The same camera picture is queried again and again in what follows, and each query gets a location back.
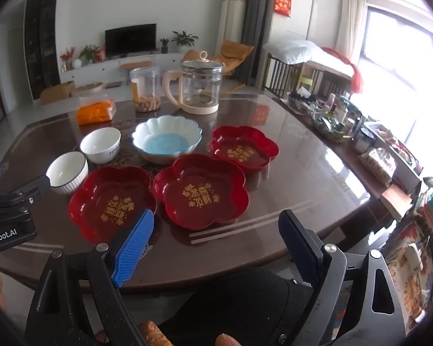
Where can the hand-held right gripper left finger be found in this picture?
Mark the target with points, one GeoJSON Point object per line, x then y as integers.
{"type": "Point", "coordinates": [133, 248]}

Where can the white pillow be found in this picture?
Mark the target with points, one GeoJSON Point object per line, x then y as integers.
{"type": "Point", "coordinates": [292, 51]}

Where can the person's right hand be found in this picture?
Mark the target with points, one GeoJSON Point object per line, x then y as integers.
{"type": "Point", "coordinates": [226, 341]}

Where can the clear tray of small things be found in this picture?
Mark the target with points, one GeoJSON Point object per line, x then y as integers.
{"type": "Point", "coordinates": [303, 102]}

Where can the small potted plant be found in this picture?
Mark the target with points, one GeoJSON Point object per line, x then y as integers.
{"type": "Point", "coordinates": [164, 45]}

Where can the red flower-shaped plate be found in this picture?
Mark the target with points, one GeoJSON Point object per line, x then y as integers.
{"type": "Point", "coordinates": [243, 149]}
{"type": "Point", "coordinates": [202, 194]}
{"type": "Point", "coordinates": [108, 202]}

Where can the grey curtain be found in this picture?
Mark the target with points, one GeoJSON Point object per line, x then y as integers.
{"type": "Point", "coordinates": [258, 18]}

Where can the red wall calendar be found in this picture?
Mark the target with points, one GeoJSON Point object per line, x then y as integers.
{"type": "Point", "coordinates": [283, 1]}

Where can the red cloth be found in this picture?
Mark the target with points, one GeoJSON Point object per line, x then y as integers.
{"type": "Point", "coordinates": [355, 74]}

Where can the clear plastic biscuit jar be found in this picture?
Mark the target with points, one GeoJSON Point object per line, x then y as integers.
{"type": "Point", "coordinates": [146, 86]}

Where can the white television cabinet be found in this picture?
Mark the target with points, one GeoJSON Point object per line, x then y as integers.
{"type": "Point", "coordinates": [97, 70]}

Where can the wooden cot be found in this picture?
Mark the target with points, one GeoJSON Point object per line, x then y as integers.
{"type": "Point", "coordinates": [281, 75]}

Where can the orange-topped bench stool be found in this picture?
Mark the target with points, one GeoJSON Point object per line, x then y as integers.
{"type": "Point", "coordinates": [135, 65]}

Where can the pink cosmetic bottle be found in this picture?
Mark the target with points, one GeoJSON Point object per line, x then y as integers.
{"type": "Point", "coordinates": [331, 101]}

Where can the black television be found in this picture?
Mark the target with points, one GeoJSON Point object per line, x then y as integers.
{"type": "Point", "coordinates": [130, 40]}

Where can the beige round floor cushion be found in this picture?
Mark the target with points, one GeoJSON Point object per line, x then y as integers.
{"type": "Point", "coordinates": [89, 88]}

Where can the small white plate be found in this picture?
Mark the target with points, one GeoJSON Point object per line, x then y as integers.
{"type": "Point", "coordinates": [101, 144]}

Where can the red gift box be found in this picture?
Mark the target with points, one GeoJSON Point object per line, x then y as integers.
{"type": "Point", "coordinates": [100, 54]}

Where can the orange tissue pack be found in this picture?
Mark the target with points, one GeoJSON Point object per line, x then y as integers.
{"type": "Point", "coordinates": [93, 112]}

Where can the cardboard box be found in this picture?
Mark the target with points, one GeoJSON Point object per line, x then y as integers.
{"type": "Point", "coordinates": [56, 93]}

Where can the white storage box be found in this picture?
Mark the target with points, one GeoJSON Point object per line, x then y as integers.
{"type": "Point", "coordinates": [404, 151]}

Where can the covered standing air conditioner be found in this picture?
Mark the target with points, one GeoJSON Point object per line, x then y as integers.
{"type": "Point", "coordinates": [232, 10]}

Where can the orange rocking chair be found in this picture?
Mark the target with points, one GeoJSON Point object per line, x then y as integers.
{"type": "Point", "coordinates": [234, 54]}

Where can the red flowers in vase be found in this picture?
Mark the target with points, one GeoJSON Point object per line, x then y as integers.
{"type": "Point", "coordinates": [68, 57]}

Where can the orange book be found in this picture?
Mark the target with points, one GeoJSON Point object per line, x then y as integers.
{"type": "Point", "coordinates": [397, 196]}

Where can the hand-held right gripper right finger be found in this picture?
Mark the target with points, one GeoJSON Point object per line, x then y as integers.
{"type": "Point", "coordinates": [299, 248]}

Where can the large window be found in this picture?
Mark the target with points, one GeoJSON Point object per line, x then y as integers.
{"type": "Point", "coordinates": [404, 61]}

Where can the grey floor scale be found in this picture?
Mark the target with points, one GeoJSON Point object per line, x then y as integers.
{"type": "Point", "coordinates": [113, 84]}

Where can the floral sofa blanket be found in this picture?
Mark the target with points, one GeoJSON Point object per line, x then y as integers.
{"type": "Point", "coordinates": [415, 288]}

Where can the clear bag of snacks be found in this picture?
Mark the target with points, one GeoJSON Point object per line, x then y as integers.
{"type": "Point", "coordinates": [379, 167]}

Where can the blue scalloped bowl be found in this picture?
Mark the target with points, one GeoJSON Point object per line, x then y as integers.
{"type": "Point", "coordinates": [166, 140]}

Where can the green glass bowl of things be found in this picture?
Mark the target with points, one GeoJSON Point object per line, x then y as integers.
{"type": "Point", "coordinates": [333, 128]}

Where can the white curtain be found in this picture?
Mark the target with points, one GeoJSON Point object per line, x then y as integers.
{"type": "Point", "coordinates": [352, 25]}

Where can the white jar with dark lid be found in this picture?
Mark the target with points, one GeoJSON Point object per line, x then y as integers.
{"type": "Point", "coordinates": [363, 141]}

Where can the white ribbed bowl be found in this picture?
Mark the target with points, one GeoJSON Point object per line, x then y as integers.
{"type": "Point", "coordinates": [66, 173]}

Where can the bushy green potted plant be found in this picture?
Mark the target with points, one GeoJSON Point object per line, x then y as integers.
{"type": "Point", "coordinates": [88, 53]}

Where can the brown side table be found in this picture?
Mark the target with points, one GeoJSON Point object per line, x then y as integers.
{"type": "Point", "coordinates": [348, 156]}

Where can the round white vase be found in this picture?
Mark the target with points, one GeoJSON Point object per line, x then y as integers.
{"type": "Point", "coordinates": [77, 63]}

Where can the large green potted plant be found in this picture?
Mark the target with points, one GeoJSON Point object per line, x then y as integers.
{"type": "Point", "coordinates": [183, 39]}

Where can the white pump bottle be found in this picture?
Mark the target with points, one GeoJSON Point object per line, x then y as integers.
{"type": "Point", "coordinates": [342, 112]}

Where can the black wall cabinet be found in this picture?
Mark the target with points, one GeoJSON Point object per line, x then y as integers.
{"type": "Point", "coordinates": [41, 39]}

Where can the green plastic stool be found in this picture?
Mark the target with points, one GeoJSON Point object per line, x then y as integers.
{"type": "Point", "coordinates": [303, 81]}

